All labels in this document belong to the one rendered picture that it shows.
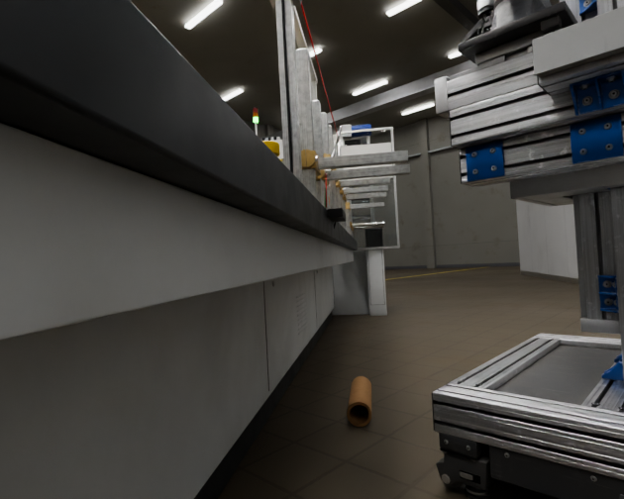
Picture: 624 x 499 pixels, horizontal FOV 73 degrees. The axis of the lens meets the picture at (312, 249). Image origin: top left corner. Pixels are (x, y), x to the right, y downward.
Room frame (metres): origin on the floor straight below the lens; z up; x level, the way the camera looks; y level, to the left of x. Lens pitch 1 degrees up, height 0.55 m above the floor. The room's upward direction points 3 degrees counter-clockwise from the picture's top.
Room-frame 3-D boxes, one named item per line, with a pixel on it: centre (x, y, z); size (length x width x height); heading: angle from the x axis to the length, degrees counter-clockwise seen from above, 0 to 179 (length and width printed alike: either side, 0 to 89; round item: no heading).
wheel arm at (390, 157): (1.24, -0.07, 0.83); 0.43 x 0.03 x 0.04; 82
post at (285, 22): (0.95, 0.03, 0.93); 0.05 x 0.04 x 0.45; 172
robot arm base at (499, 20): (0.98, -0.52, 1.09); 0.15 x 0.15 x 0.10
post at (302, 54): (1.21, 0.00, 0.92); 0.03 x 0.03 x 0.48; 82
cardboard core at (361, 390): (1.53, -0.15, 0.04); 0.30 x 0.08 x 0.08; 172
